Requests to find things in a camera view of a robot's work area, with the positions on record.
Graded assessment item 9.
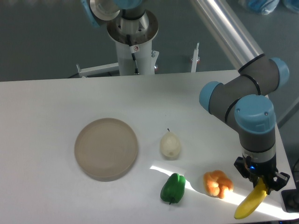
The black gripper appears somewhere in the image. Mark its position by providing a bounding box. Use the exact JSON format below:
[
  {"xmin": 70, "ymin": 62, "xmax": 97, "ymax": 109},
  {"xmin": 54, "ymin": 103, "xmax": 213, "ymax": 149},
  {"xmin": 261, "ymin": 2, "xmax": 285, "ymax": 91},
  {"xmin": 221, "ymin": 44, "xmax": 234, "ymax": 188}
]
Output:
[{"xmin": 234, "ymin": 156, "xmax": 290, "ymax": 195}]

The yellow banana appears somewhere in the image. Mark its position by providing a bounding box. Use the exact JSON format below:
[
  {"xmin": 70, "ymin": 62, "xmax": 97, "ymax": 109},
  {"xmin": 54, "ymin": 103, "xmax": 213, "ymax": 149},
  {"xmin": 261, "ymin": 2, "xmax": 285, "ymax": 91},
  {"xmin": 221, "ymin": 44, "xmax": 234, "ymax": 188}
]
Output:
[{"xmin": 234, "ymin": 178, "xmax": 267, "ymax": 219}]

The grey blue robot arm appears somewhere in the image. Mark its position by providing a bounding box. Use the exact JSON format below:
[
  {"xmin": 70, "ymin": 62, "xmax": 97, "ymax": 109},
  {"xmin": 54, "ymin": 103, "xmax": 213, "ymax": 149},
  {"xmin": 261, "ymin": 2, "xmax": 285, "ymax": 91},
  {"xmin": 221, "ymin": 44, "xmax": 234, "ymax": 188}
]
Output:
[{"xmin": 81, "ymin": 0, "xmax": 290, "ymax": 194}]

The beige round plate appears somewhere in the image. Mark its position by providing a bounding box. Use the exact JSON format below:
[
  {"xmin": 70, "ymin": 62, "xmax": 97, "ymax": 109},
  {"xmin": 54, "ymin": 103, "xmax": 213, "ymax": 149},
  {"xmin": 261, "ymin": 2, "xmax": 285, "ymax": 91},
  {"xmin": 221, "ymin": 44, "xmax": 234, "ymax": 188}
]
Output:
[{"xmin": 74, "ymin": 118, "xmax": 139, "ymax": 182}]

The black device at table edge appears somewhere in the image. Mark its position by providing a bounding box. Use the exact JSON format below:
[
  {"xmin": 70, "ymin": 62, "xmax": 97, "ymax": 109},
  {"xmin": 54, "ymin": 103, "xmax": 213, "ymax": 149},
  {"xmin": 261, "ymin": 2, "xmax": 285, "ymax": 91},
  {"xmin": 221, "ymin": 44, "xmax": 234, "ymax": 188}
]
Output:
[{"xmin": 281, "ymin": 189, "xmax": 299, "ymax": 213}]

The orange braided bread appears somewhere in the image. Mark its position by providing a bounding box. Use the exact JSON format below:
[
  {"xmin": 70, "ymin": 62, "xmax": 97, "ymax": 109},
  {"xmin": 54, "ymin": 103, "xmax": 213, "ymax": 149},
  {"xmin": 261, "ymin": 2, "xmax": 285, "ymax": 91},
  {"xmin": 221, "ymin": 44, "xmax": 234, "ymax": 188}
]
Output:
[{"xmin": 203, "ymin": 170, "xmax": 234, "ymax": 199}]

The green bell pepper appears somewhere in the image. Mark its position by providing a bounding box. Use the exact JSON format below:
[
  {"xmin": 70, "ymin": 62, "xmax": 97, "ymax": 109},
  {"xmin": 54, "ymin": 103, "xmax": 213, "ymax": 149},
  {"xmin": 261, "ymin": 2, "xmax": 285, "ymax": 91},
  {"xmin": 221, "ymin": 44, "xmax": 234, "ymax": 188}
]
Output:
[{"xmin": 160, "ymin": 173, "xmax": 186, "ymax": 204}]

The pale white pear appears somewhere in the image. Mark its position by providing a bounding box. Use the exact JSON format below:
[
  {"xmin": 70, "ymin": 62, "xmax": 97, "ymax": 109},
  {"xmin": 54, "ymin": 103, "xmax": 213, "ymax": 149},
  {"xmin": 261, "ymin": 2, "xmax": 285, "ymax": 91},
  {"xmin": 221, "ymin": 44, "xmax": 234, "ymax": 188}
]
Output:
[{"xmin": 159, "ymin": 128, "xmax": 182, "ymax": 160}]

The blue plastic bag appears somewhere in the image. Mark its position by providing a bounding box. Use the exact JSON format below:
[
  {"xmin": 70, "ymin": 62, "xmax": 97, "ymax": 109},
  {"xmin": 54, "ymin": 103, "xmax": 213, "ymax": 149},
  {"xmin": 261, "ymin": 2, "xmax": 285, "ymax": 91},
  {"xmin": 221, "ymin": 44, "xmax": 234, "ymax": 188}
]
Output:
[{"xmin": 238, "ymin": 0, "xmax": 299, "ymax": 15}]

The white bracket bar right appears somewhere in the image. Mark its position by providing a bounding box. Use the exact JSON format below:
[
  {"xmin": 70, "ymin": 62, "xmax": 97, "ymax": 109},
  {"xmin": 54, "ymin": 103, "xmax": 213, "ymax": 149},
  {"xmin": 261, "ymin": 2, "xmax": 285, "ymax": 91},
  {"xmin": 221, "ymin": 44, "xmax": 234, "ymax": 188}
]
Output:
[{"xmin": 191, "ymin": 42, "xmax": 200, "ymax": 72}]

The white bracket bar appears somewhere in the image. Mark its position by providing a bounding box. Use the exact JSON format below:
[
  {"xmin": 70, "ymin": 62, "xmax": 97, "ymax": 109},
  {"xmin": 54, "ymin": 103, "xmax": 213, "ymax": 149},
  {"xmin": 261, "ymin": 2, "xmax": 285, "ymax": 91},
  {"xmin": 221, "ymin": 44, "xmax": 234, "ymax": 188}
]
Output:
[
  {"xmin": 76, "ymin": 63, "xmax": 119, "ymax": 77},
  {"xmin": 191, "ymin": 42, "xmax": 200, "ymax": 72}
]

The white bracket bar left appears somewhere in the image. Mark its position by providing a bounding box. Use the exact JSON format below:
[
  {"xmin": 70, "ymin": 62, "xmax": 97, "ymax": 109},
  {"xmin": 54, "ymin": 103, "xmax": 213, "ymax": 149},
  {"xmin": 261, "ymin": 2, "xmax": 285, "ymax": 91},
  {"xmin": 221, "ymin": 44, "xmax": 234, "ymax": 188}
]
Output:
[{"xmin": 76, "ymin": 63, "xmax": 119, "ymax": 77}]

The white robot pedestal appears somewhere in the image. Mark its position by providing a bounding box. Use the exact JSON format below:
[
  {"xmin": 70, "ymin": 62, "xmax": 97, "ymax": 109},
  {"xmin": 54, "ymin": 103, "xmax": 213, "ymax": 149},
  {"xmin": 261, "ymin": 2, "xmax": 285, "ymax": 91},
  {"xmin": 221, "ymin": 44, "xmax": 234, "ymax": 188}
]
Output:
[{"xmin": 107, "ymin": 10, "xmax": 159, "ymax": 76}]

